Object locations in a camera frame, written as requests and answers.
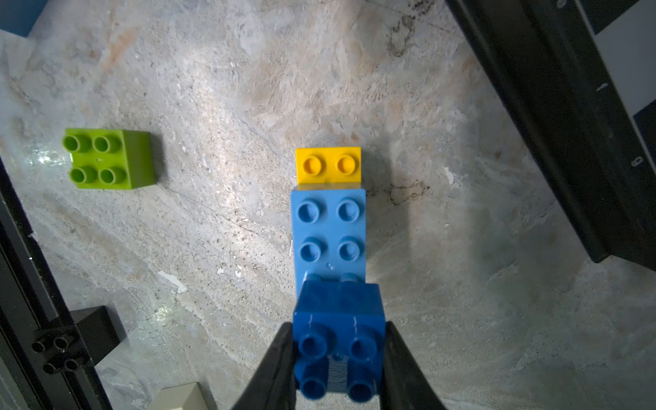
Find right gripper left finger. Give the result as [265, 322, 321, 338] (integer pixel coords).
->
[232, 322, 297, 410]

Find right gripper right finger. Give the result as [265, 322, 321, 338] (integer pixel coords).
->
[380, 321, 446, 410]

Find cream square brick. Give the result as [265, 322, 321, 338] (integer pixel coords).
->
[147, 382, 208, 410]

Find dark blue square brick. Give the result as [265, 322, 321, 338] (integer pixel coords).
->
[293, 280, 386, 403]

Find light blue long brick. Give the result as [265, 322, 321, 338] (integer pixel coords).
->
[290, 183, 367, 293]

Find black square brick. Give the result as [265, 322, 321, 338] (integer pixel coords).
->
[30, 306, 120, 375]

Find yellow square brick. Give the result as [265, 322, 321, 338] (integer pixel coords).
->
[296, 147, 362, 185]

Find lime green square brick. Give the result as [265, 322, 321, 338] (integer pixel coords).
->
[63, 128, 155, 191]

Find black grey chessboard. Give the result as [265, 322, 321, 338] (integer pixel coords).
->
[449, 0, 655, 268]

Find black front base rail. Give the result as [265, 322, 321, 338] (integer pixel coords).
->
[1, 171, 111, 409]

